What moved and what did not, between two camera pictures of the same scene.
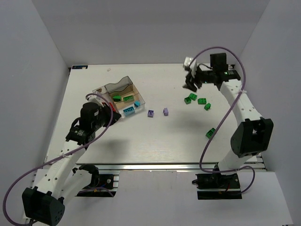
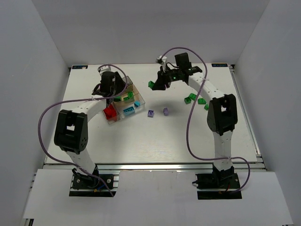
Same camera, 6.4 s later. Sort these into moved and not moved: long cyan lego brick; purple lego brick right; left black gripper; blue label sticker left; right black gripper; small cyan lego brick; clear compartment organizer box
Moved: left black gripper; right black gripper
Not moved: long cyan lego brick; small cyan lego brick; purple lego brick right; clear compartment organizer box; blue label sticker left
